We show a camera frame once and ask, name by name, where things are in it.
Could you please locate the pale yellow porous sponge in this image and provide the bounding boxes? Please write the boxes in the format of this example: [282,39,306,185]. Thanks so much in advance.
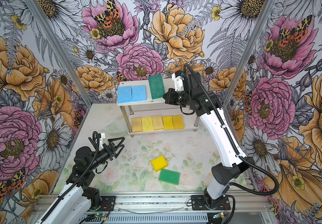
[141,116,154,132]

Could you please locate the white vented cable duct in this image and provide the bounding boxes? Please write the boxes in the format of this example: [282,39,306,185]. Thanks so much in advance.
[105,213,209,224]

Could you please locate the bright yellow sponge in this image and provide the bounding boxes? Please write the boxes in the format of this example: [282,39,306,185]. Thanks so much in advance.
[151,155,168,172]

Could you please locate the green circuit board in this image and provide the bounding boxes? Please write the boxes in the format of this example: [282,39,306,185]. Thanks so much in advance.
[87,213,107,219]

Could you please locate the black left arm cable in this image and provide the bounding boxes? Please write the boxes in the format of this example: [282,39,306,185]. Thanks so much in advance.
[40,131,101,222]

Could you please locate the aluminium front rail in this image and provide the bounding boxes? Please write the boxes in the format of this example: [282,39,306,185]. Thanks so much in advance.
[32,191,272,215]

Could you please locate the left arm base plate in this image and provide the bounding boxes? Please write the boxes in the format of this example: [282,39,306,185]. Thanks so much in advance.
[90,196,116,212]

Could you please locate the light blue sponge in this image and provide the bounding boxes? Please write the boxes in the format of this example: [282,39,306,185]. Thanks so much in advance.
[132,85,147,102]

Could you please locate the black corrugated right cable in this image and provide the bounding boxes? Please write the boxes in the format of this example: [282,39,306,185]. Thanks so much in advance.
[183,63,280,224]

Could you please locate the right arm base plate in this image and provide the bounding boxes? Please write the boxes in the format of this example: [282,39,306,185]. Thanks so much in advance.
[191,195,231,211]

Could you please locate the tan beige sponge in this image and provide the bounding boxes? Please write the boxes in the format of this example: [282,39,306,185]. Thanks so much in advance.
[132,118,143,133]

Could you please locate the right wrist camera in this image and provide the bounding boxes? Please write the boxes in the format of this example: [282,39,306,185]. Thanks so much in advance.
[171,71,184,91]

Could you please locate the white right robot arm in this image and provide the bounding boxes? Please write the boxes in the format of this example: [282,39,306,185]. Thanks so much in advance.
[163,71,254,209]

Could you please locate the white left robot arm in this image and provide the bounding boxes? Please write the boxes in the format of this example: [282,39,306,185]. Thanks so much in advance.
[36,132,125,224]

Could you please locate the white two-tier shelf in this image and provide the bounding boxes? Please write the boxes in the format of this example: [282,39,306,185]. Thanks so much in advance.
[117,75,199,137]

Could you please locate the small blue sponge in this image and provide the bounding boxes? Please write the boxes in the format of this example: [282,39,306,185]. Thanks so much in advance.
[117,86,133,104]

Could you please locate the yellow sponge green underside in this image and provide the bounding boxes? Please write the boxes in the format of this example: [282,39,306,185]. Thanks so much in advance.
[162,115,174,130]

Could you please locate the dark green sponge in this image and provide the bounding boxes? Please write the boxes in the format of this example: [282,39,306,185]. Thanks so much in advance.
[148,74,165,99]

